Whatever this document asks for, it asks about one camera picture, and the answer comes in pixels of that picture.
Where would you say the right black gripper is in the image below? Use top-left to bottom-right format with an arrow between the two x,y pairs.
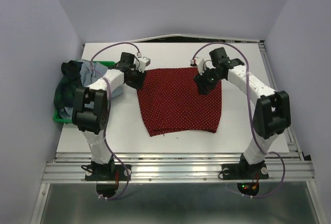
193,65 -> 224,95

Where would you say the red polka dot skirt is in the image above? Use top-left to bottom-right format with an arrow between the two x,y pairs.
137,67 -> 222,137

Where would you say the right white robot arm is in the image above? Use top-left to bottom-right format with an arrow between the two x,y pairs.
190,47 -> 291,180

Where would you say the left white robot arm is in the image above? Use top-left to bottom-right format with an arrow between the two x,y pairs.
72,52 -> 151,181

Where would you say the dark green plaid skirt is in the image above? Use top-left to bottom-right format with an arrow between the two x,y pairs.
54,61 -> 82,112

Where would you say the green plastic bin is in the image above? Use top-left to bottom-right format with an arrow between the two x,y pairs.
53,60 -> 116,124

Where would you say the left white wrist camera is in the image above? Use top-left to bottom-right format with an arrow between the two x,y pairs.
135,56 -> 151,72

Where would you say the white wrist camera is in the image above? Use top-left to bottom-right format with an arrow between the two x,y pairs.
135,56 -> 151,72
190,57 -> 205,75

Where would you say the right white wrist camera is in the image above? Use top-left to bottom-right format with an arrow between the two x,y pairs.
190,57 -> 205,75

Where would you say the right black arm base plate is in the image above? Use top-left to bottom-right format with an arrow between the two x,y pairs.
218,163 -> 269,181

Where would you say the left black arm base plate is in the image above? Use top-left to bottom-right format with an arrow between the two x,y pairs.
81,163 -> 131,182

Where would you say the aluminium rail frame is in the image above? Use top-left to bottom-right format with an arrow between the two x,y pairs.
29,40 -> 324,224

